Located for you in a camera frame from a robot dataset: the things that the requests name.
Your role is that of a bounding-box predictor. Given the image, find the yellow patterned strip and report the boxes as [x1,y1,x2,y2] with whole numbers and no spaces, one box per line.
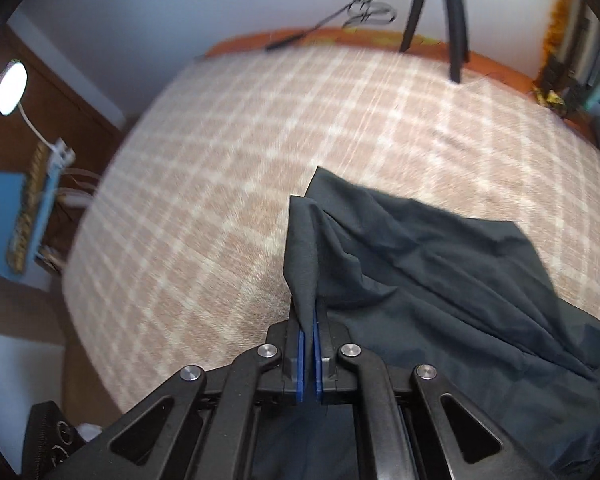
[7,141,52,275]

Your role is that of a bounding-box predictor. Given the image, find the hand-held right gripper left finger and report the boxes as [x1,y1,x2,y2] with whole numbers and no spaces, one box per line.
[42,310,307,480]

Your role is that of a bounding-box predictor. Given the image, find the blue panel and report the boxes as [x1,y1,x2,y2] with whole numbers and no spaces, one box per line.
[0,172,61,288]

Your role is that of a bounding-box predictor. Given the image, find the black ring light cable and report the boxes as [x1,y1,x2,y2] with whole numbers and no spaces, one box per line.
[265,0,398,52]

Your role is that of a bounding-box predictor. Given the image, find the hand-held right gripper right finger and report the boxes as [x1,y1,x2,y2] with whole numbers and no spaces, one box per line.
[312,305,555,480]

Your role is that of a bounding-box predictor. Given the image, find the white clip gooseneck lamp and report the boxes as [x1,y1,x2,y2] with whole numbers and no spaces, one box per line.
[0,59,76,171]

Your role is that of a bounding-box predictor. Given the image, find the brown wooden wardrobe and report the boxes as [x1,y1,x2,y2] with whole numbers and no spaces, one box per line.
[0,24,127,261]

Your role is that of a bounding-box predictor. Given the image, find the pink plaid bed blanket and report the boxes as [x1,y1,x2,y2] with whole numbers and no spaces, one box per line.
[62,45,600,411]

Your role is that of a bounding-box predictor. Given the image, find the black mini tripod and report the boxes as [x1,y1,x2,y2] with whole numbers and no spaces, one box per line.
[399,0,473,85]

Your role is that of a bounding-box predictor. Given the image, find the dark grey pants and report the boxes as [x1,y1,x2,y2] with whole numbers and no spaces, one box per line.
[252,166,600,480]

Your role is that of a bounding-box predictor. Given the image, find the orange wooden bed frame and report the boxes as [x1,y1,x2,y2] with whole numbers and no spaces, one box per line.
[202,27,600,148]

